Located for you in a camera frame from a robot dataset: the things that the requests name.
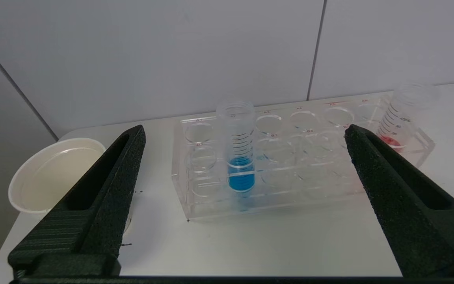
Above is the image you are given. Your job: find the clear acrylic test tube rack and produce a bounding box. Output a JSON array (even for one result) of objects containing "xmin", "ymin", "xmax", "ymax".
[{"xmin": 172, "ymin": 97, "xmax": 435, "ymax": 220}]

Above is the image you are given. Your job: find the test tube with blue pigment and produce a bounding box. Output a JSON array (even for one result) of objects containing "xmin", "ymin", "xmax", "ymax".
[{"xmin": 216, "ymin": 100, "xmax": 257, "ymax": 211}]

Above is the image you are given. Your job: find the unlabelled test tube red pigment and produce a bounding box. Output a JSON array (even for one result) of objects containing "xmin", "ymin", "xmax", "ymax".
[{"xmin": 377, "ymin": 83, "xmax": 440, "ymax": 153}]

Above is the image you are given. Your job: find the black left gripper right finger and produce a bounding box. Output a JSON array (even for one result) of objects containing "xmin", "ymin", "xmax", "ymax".
[{"xmin": 344, "ymin": 124, "xmax": 454, "ymax": 277}]

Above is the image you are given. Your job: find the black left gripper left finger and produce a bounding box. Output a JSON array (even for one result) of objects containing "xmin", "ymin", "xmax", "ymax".
[{"xmin": 8, "ymin": 125, "xmax": 147, "ymax": 281}]

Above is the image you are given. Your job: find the blue and white paper cup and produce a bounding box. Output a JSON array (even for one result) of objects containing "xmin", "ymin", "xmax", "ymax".
[{"xmin": 8, "ymin": 138, "xmax": 133, "ymax": 234}]

